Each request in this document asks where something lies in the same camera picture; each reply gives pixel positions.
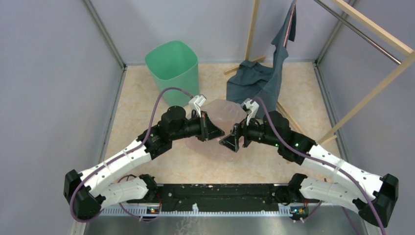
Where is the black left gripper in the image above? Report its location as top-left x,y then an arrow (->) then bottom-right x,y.
171,110 -> 225,141

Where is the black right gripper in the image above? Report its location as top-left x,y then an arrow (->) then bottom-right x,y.
219,113 -> 280,152

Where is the pink translucent trash bag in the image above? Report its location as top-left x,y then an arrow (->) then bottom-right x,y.
185,99 -> 246,162

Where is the green plastic trash bin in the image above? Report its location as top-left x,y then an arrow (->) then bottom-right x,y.
144,40 -> 199,95

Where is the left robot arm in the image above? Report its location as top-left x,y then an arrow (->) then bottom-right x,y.
64,106 -> 225,222

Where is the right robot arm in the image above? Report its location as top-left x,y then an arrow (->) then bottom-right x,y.
220,111 -> 399,227

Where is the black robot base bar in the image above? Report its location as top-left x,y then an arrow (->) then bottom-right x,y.
128,184 -> 306,212

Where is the dark blue-grey cloth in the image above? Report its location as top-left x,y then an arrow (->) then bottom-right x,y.
226,0 -> 297,118

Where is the metal rod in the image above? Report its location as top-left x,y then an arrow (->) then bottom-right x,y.
315,0 -> 401,65

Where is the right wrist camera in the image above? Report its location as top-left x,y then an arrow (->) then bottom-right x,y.
241,98 -> 259,126

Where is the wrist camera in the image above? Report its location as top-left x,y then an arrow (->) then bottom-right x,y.
188,94 -> 207,117
241,98 -> 259,126

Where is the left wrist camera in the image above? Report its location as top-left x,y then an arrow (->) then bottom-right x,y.
188,94 -> 207,117

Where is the white cable duct strip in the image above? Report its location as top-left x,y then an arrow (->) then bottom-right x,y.
100,204 -> 293,217

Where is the wooden drying rack frame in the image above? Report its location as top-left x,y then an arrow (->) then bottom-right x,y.
224,0 -> 415,146

